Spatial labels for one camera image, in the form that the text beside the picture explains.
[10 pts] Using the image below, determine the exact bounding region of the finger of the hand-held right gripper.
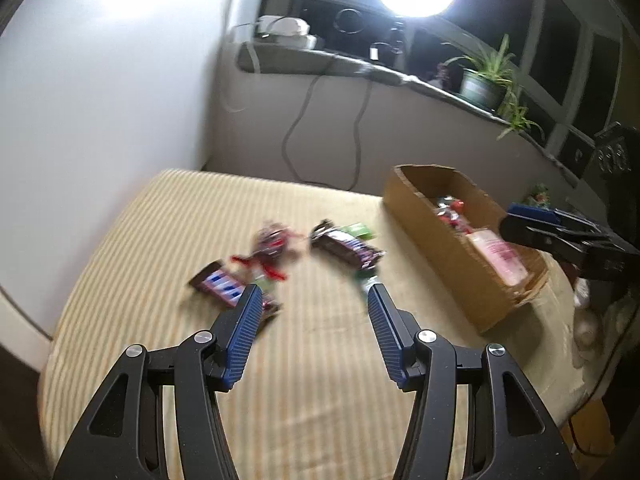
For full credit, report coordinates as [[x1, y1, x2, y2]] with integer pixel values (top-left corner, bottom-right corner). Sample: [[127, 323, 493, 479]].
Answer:
[[500, 215, 590, 266], [507, 203, 608, 233]]

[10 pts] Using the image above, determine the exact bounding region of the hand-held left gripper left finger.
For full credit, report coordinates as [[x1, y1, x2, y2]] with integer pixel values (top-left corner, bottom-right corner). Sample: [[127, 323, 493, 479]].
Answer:
[[52, 284, 266, 480]]

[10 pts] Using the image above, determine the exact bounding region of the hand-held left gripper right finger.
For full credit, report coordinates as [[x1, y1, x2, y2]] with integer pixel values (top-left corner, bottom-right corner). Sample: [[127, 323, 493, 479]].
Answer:
[[366, 284, 581, 480]]

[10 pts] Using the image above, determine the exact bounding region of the bread packet with pink print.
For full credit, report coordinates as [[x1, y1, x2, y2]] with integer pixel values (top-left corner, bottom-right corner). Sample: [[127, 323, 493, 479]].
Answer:
[[467, 227, 530, 286]]

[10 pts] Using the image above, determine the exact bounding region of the dark chocolate bar white label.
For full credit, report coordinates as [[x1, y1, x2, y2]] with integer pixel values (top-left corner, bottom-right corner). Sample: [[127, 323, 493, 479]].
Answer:
[[189, 260, 281, 323]]

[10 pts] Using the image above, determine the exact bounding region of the small candies heap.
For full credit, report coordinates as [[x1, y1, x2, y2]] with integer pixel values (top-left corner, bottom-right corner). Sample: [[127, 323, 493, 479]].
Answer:
[[434, 194, 468, 233]]

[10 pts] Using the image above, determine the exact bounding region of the cardboard box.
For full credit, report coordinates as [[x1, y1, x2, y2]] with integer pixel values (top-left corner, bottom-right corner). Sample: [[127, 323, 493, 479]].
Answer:
[[382, 164, 550, 335]]

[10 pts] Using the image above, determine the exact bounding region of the green printed bag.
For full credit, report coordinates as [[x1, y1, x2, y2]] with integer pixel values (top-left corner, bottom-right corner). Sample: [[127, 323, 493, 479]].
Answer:
[[522, 182, 553, 208]]

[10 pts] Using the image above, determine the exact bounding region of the small dark green packet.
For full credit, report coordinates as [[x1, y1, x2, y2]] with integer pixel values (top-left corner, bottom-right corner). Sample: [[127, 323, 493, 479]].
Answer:
[[355, 267, 383, 293]]

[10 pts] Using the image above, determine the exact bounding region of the red candy wrapper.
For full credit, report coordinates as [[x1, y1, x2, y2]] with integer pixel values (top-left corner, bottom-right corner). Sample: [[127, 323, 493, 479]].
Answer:
[[230, 254, 291, 283]]

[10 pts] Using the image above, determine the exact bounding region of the yellow striped tablecloth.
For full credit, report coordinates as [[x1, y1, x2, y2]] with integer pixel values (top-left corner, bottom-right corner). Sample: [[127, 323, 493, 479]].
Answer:
[[37, 169, 601, 480]]

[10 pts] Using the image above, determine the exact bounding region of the white crumpled cloth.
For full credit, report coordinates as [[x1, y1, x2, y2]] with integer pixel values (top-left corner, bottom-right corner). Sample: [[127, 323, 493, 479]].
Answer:
[[572, 277, 608, 366]]

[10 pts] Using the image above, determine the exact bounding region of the brown chocolate bar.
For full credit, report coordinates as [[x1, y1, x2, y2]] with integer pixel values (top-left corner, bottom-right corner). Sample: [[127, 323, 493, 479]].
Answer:
[[309, 220, 387, 273]]

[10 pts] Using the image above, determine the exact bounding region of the round dark red snack packet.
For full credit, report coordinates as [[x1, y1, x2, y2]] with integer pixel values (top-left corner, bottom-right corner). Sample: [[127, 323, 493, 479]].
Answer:
[[252, 220, 301, 261]]

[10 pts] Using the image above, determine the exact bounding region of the light green candy packet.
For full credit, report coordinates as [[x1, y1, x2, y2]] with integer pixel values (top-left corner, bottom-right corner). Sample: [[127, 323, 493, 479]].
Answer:
[[342, 222, 376, 241]]

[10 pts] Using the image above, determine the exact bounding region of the potted spider plant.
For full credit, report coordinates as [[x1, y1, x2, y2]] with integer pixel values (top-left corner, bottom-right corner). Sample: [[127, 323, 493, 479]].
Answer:
[[442, 35, 543, 141]]

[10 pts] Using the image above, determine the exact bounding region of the black tripod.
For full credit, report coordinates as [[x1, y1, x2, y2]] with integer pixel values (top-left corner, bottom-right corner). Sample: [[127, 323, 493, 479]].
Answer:
[[385, 20, 408, 66]]

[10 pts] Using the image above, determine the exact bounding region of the grey stone window sill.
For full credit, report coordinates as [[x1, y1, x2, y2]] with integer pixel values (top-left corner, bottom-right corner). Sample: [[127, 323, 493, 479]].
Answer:
[[237, 42, 586, 181]]

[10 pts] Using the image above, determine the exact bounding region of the white power box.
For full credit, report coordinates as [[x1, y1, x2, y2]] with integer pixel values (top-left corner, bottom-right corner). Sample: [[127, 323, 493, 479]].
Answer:
[[257, 15, 318, 51]]

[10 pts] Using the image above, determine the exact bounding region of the thin black cable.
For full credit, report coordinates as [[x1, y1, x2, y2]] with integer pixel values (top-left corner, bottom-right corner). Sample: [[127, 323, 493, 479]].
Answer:
[[570, 360, 640, 456]]

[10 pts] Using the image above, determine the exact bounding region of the black power cable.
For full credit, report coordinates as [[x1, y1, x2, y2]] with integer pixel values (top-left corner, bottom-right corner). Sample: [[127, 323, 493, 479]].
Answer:
[[282, 57, 373, 191]]

